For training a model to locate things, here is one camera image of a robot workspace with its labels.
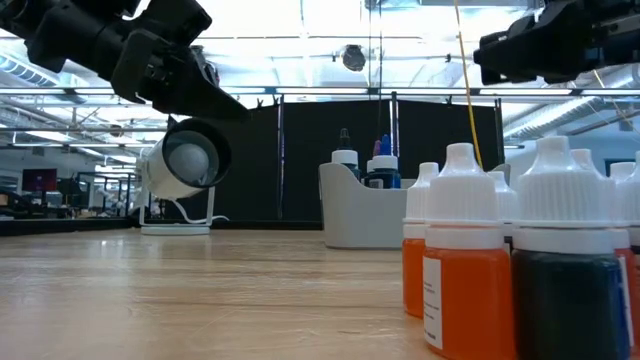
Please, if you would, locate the black curtain partition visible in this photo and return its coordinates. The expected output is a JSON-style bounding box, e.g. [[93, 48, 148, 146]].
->
[[167, 94, 504, 231]]

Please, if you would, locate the small dark blue dropper bottle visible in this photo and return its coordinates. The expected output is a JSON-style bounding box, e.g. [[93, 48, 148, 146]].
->
[[510, 135, 632, 360]]

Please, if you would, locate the small white-capped dropper bottle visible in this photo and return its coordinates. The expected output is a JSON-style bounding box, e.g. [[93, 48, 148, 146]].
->
[[571, 148, 614, 181], [608, 161, 637, 201]]

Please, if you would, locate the reddish-screen monitor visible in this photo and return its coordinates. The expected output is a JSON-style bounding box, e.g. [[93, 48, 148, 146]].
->
[[21, 168, 59, 194]]

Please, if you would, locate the large bottle with blue tip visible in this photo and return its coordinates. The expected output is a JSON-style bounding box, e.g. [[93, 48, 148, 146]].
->
[[369, 133, 402, 190]]

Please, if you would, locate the yellow hanging cable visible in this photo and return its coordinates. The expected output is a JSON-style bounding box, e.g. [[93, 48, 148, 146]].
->
[[453, 0, 484, 169]]

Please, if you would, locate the small orange dropper bottle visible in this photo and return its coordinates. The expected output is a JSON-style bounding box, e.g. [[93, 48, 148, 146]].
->
[[402, 161, 441, 319], [614, 152, 640, 351], [422, 142, 516, 360]]

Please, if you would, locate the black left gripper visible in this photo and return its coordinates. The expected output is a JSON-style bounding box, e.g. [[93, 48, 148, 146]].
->
[[109, 27, 251, 122]]

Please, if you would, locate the white cylindrical spotlight lamp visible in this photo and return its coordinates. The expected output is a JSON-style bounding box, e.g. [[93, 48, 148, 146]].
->
[[137, 117, 232, 236]]

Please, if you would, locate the white lamp cable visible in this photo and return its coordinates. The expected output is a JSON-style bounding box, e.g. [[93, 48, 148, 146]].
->
[[169, 197, 230, 225]]

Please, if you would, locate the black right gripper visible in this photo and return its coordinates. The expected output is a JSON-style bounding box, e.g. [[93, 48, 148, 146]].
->
[[473, 0, 611, 86]]

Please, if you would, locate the grey plastic bin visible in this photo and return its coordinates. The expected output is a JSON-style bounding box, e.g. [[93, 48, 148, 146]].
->
[[318, 161, 512, 250]]

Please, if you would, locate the long ceiling light bar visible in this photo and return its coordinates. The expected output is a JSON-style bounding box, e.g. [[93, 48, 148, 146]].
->
[[0, 85, 640, 97]]

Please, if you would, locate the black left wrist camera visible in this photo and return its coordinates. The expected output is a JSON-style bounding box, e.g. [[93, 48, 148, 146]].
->
[[130, 0, 214, 49]]

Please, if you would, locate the large bottle with black tip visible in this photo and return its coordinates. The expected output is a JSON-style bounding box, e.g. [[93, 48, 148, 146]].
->
[[331, 127, 362, 181]]

